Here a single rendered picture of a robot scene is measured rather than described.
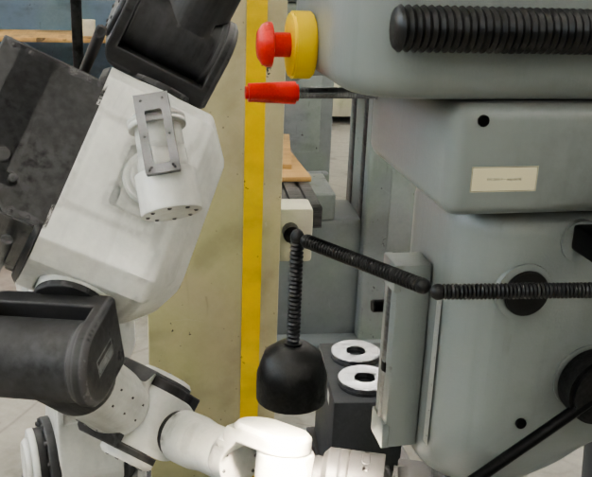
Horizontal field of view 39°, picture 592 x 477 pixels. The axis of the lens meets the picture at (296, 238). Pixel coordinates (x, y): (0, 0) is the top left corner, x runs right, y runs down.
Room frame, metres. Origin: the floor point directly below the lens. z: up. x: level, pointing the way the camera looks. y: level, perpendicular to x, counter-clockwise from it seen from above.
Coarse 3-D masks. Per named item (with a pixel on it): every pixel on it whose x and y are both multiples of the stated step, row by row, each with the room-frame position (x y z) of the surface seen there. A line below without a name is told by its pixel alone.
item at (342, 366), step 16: (336, 352) 1.37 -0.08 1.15; (352, 352) 1.40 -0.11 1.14; (368, 352) 1.37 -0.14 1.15; (336, 368) 1.33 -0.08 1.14; (352, 368) 1.31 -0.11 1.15; (368, 368) 1.31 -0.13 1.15; (336, 384) 1.27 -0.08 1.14; (352, 384) 1.25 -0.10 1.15; (368, 384) 1.25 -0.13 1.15; (336, 400) 1.22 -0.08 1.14; (352, 400) 1.22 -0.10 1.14; (368, 400) 1.22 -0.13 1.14; (320, 416) 1.36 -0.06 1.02; (336, 416) 1.21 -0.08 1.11; (352, 416) 1.22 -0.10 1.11; (368, 416) 1.22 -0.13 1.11; (320, 432) 1.35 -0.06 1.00; (336, 432) 1.21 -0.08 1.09; (352, 432) 1.22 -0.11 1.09; (368, 432) 1.22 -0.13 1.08; (320, 448) 1.34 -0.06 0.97; (352, 448) 1.22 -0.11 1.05; (368, 448) 1.22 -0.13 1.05; (384, 448) 1.22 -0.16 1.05; (400, 448) 1.23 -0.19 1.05
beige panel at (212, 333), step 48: (240, 48) 2.50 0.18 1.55; (240, 96) 2.50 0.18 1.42; (240, 144) 2.50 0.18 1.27; (240, 192) 2.50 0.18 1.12; (240, 240) 2.50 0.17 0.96; (192, 288) 2.47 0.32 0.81; (240, 288) 2.50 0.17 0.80; (192, 336) 2.47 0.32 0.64; (240, 336) 2.50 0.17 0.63; (192, 384) 2.47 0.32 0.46; (240, 384) 2.50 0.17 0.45
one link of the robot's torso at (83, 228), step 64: (0, 64) 0.95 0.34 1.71; (64, 64) 0.99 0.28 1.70; (0, 128) 0.91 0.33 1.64; (64, 128) 0.94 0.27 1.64; (192, 128) 1.00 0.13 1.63; (0, 192) 0.87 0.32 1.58; (64, 192) 0.90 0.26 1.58; (128, 192) 0.91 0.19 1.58; (0, 256) 0.85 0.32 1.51; (64, 256) 0.87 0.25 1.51; (128, 256) 0.89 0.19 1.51; (128, 320) 0.95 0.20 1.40
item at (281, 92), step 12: (252, 84) 0.86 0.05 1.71; (264, 84) 0.87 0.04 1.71; (276, 84) 0.87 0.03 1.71; (288, 84) 0.87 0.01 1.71; (252, 96) 0.86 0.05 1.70; (264, 96) 0.86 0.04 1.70; (276, 96) 0.86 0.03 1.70; (288, 96) 0.87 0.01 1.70; (300, 96) 0.87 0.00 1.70; (312, 96) 0.88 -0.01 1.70; (324, 96) 0.88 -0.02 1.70; (336, 96) 0.88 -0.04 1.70; (348, 96) 0.88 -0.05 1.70; (360, 96) 0.89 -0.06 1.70
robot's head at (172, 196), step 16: (128, 128) 0.89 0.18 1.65; (160, 128) 0.88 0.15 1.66; (176, 128) 0.89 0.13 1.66; (160, 144) 0.87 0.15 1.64; (160, 160) 0.86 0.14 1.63; (128, 176) 0.91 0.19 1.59; (144, 176) 0.85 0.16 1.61; (160, 176) 0.84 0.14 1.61; (176, 176) 0.85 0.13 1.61; (192, 176) 0.86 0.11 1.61; (144, 192) 0.84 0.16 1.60; (160, 192) 0.84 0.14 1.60; (176, 192) 0.84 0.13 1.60; (192, 192) 0.85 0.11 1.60; (144, 208) 0.84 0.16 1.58; (160, 208) 0.83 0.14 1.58; (176, 208) 0.84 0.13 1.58; (192, 208) 0.85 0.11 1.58
